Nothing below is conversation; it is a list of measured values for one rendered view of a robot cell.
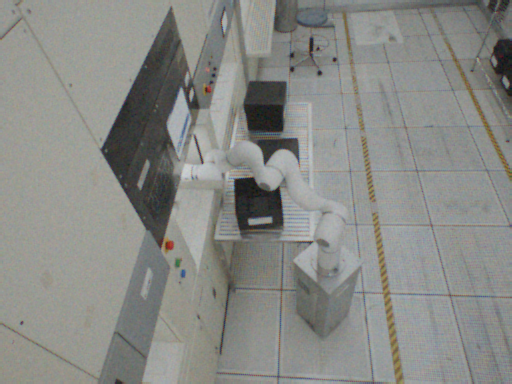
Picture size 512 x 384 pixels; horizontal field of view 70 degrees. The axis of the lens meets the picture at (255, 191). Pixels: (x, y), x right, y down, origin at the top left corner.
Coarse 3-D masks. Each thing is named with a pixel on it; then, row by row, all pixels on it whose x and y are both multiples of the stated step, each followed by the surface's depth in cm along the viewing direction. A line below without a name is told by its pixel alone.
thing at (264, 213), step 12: (240, 180) 229; (252, 180) 230; (240, 192) 238; (252, 192) 239; (264, 192) 240; (276, 192) 239; (240, 204) 236; (252, 204) 235; (264, 204) 234; (276, 204) 233; (240, 216) 212; (252, 216) 213; (264, 216) 214; (276, 216) 215; (240, 228) 221; (252, 228) 222
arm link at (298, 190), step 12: (276, 156) 165; (288, 156) 166; (288, 168) 166; (288, 180) 170; (300, 180) 167; (288, 192) 170; (300, 192) 166; (312, 192) 169; (300, 204) 169; (312, 204) 169; (324, 204) 172; (336, 204) 175; (348, 216) 178
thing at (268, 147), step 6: (282, 138) 257; (288, 138) 257; (294, 138) 256; (258, 144) 256; (264, 144) 255; (270, 144) 255; (276, 144) 254; (282, 144) 253; (288, 144) 253; (294, 144) 252; (264, 150) 251; (270, 150) 251; (276, 150) 251; (288, 150) 249; (294, 150) 249; (264, 156) 248; (270, 156) 247; (264, 162) 244
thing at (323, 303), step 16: (304, 256) 209; (352, 256) 206; (304, 272) 204; (352, 272) 200; (304, 288) 221; (320, 288) 200; (336, 288) 195; (352, 288) 223; (304, 304) 239; (320, 304) 215; (336, 304) 219; (304, 320) 260; (320, 320) 232; (336, 320) 245; (320, 336) 252
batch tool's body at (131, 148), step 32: (160, 32) 144; (160, 64) 145; (128, 96) 118; (160, 96) 144; (128, 128) 118; (160, 128) 144; (192, 128) 186; (128, 160) 118; (192, 160) 214; (128, 192) 117; (192, 192) 233; (160, 224) 144; (192, 224) 217; (192, 256) 186; (192, 288) 188; (224, 288) 263
